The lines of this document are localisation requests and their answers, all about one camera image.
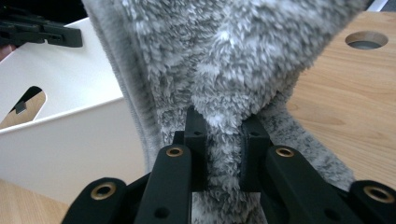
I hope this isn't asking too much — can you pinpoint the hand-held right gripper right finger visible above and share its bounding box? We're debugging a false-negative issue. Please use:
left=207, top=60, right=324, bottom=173
left=241, top=114, right=274, bottom=192

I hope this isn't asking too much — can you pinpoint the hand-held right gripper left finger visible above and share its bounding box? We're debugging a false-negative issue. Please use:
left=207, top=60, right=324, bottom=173
left=172, top=105, right=208, bottom=192

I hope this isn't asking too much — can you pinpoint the grey fluffy towel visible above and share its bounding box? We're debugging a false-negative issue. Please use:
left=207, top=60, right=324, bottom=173
left=81, top=0, right=375, bottom=224

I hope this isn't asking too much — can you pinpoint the white plastic storage bin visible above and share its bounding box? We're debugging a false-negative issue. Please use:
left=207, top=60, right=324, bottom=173
left=0, top=17, right=149, bottom=206

